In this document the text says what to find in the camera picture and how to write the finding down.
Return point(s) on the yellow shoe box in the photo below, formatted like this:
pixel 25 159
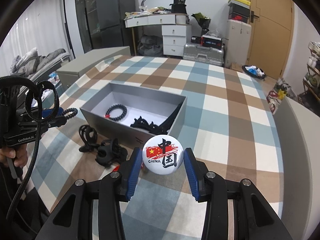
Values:
pixel 238 0

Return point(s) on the grey fridge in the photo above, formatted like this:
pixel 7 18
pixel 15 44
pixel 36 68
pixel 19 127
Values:
pixel 115 17

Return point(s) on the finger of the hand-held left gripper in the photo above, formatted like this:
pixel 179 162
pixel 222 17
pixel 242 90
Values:
pixel 50 113
pixel 57 123

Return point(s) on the pile of shoes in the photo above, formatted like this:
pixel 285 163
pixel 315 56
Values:
pixel 280 95

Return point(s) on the black shoe box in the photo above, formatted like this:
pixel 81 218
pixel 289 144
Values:
pixel 238 17

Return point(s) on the silver suitcase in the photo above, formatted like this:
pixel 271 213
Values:
pixel 202 55

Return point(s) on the white curtain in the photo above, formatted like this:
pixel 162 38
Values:
pixel 37 30

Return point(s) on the grey shoe box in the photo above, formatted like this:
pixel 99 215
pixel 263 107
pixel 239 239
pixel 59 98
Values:
pixel 238 9

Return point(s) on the pile of papers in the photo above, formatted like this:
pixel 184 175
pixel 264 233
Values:
pixel 140 13

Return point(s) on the black trash bin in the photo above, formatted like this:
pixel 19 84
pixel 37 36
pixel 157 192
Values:
pixel 252 71

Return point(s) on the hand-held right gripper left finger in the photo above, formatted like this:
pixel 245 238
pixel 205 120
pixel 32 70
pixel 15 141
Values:
pixel 132 175

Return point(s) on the black stacked pots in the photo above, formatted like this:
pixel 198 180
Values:
pixel 178 5

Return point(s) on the red hair clip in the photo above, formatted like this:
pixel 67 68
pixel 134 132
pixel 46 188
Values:
pixel 114 168

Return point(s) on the white desk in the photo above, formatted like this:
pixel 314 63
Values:
pixel 155 20

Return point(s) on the dark bag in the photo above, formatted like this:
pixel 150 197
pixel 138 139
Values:
pixel 150 46

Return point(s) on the black hair claw clip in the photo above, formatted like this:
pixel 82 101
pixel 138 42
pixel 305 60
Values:
pixel 107 152
pixel 87 135

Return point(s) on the black red power station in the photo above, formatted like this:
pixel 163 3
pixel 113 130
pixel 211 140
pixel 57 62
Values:
pixel 211 41

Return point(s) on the wooden door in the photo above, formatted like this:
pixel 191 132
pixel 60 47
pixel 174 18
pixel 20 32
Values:
pixel 270 42

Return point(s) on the long black hair claw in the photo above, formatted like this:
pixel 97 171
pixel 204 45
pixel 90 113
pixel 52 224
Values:
pixel 143 126

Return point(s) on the dark glass cabinet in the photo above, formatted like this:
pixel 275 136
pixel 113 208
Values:
pixel 85 17

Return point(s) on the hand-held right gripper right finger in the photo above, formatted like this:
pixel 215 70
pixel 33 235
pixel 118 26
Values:
pixel 191 175

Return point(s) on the grey cardboard box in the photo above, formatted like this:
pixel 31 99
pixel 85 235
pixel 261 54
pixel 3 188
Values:
pixel 105 125

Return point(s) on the green bouquet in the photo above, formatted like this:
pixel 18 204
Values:
pixel 203 21

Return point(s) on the shoe rack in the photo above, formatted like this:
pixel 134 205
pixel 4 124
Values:
pixel 312 75

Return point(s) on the white storage cabinet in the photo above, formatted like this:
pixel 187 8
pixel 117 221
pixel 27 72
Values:
pixel 237 45

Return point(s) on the white round pin badge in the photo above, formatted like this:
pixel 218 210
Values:
pixel 162 155

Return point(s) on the checkered tablecloth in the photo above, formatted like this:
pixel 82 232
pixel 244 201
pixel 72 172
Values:
pixel 225 130

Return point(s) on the grey bedding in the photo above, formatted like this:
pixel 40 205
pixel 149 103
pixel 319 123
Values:
pixel 47 60

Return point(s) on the white drawer unit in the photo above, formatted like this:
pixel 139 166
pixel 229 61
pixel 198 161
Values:
pixel 175 40

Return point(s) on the person's left hand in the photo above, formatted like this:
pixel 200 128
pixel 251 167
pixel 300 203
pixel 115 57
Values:
pixel 7 155

